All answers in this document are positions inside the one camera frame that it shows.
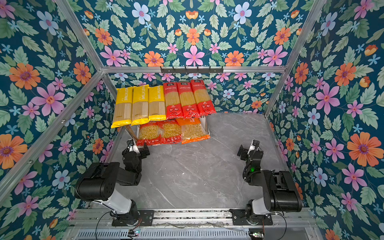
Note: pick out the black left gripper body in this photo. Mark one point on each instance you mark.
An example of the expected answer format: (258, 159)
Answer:
(139, 155)

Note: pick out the red spaghetti pack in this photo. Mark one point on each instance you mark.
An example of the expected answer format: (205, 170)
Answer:
(172, 100)
(187, 99)
(202, 98)

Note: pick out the black hook rail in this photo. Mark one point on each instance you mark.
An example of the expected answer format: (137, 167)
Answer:
(191, 70)

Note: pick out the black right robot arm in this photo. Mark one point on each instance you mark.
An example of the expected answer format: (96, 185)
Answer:
(280, 194)

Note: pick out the white two-tier shelf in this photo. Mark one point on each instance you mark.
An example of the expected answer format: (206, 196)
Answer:
(203, 120)

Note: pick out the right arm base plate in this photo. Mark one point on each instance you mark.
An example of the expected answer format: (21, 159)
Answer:
(242, 217)

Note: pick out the red macaroni bag front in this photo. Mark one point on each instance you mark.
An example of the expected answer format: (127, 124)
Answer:
(171, 132)

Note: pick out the aluminium front rail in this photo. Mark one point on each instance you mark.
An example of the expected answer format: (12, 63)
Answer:
(194, 218)

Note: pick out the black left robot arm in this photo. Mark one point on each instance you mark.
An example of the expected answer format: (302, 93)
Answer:
(98, 184)

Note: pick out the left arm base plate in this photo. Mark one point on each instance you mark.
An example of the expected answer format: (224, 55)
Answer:
(141, 218)

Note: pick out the orange macaroni bag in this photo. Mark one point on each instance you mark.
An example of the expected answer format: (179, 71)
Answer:
(192, 130)

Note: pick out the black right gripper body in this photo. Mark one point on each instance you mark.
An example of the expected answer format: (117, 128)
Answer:
(245, 157)

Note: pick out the yellow spaghetti pack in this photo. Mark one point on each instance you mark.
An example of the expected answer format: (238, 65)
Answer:
(157, 106)
(140, 107)
(123, 108)

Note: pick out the red macaroni bag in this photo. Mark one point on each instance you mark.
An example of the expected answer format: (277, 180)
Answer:
(149, 134)
(171, 132)

